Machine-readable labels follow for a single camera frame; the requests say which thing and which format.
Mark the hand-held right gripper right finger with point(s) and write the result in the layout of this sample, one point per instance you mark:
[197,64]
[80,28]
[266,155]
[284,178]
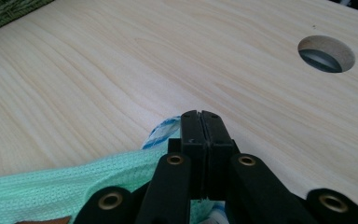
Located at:
[217,149]

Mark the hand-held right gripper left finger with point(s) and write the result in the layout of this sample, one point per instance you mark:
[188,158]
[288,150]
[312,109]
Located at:
[197,149]

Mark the green cloth with striped lining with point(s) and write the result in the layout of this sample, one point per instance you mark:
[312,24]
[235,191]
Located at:
[59,186]

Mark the green woven basket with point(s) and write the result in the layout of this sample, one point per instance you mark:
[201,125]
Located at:
[0,12]

